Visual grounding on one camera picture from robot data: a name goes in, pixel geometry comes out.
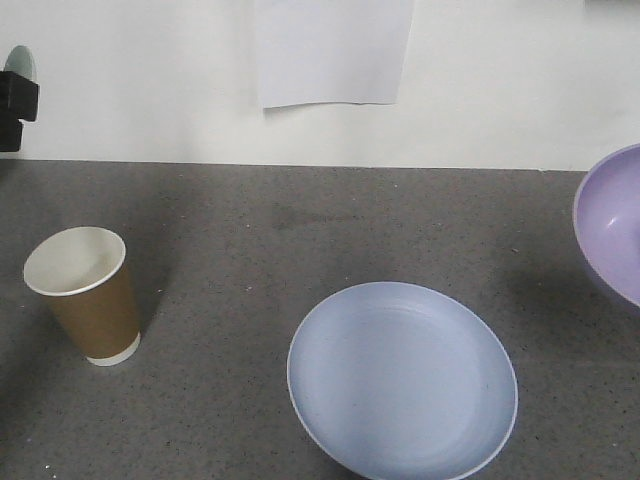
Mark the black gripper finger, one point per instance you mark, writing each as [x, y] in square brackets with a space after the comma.
[11, 130]
[19, 96]

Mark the mint green plastic spoon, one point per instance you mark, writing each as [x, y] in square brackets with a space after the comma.
[20, 61]

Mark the brown paper cup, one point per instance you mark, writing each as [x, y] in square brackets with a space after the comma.
[82, 274]

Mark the purple plastic bowl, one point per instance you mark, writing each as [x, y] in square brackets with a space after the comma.
[605, 218]

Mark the blue round plate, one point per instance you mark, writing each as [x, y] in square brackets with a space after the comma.
[394, 380]

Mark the white paper sheet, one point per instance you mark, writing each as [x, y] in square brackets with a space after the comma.
[316, 52]

